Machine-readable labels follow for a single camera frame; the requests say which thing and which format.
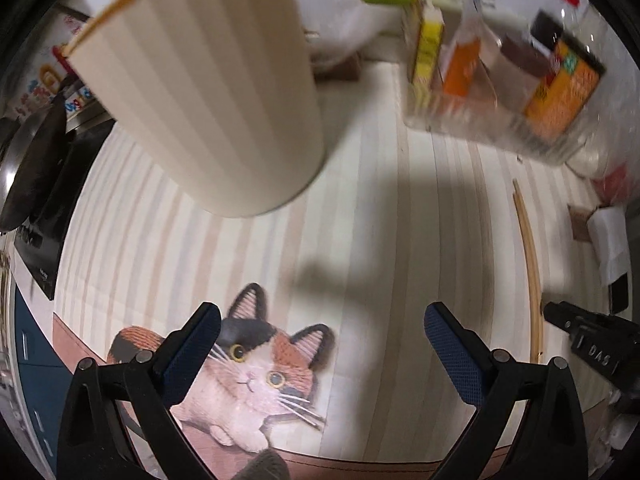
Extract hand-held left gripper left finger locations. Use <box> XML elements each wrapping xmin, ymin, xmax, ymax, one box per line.
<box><xmin>57</xmin><ymin>301</ymin><xmax>223</xmax><ymax>480</ymax></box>

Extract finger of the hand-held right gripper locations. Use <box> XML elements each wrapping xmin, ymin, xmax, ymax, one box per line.
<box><xmin>542</xmin><ymin>300</ymin><xmax>640</xmax><ymax>397</ymax></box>

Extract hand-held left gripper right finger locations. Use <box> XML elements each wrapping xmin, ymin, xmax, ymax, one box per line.
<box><xmin>424</xmin><ymin>301</ymin><xmax>588</xmax><ymax>480</ymax></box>

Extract light wooden chopstick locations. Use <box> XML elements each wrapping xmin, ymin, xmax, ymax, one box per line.
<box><xmin>512</xmin><ymin>179</ymin><xmax>542</xmax><ymax>361</ymax></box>
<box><xmin>515</xmin><ymin>190</ymin><xmax>545</xmax><ymax>362</ymax></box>

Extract beige ribbed utensil cup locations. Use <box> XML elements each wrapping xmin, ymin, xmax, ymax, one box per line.
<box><xmin>62</xmin><ymin>0</ymin><xmax>327</xmax><ymax>219</ymax></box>

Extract black phone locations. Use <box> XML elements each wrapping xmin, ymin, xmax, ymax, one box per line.
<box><xmin>609</xmin><ymin>271</ymin><xmax>632</xmax><ymax>314</ymax></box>

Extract crumpled white paper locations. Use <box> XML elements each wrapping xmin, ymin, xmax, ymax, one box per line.
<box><xmin>599</xmin><ymin>389</ymin><xmax>640</xmax><ymax>462</ymax></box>

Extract cat printed striped mat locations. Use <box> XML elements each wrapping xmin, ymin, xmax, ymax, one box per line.
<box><xmin>52</xmin><ymin>57</ymin><xmax>618</xmax><ymax>480</ymax></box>

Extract blue cabinet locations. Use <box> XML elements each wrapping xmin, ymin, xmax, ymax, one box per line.
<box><xmin>11</xmin><ymin>284</ymin><xmax>77</xmax><ymax>467</ymax></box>

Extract black induction cooktop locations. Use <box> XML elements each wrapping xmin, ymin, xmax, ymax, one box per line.
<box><xmin>13</xmin><ymin>119</ymin><xmax>117</xmax><ymax>302</ymax></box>

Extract clear plastic storage bin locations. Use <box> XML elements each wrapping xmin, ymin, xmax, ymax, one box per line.
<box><xmin>402</xmin><ymin>0</ymin><xmax>610</xmax><ymax>167</ymax></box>

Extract black wok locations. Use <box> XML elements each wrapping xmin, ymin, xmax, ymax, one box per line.
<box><xmin>0</xmin><ymin>91</ymin><xmax>69</xmax><ymax>234</ymax></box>

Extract orange and black packet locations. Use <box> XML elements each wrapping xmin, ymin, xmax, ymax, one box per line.
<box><xmin>521</xmin><ymin>10</ymin><xmax>607</xmax><ymax>142</ymax></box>

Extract brown packet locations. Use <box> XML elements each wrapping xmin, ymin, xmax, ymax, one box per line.
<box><xmin>499</xmin><ymin>31</ymin><xmax>552</xmax><ymax>82</ymax></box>

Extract yellow carton box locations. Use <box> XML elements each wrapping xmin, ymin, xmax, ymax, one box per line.
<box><xmin>409</xmin><ymin>0</ymin><xmax>447</xmax><ymax>84</ymax></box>

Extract colourful wall stickers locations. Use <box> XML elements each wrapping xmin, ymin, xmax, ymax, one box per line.
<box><xmin>9</xmin><ymin>10</ymin><xmax>97</xmax><ymax>122</ymax></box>

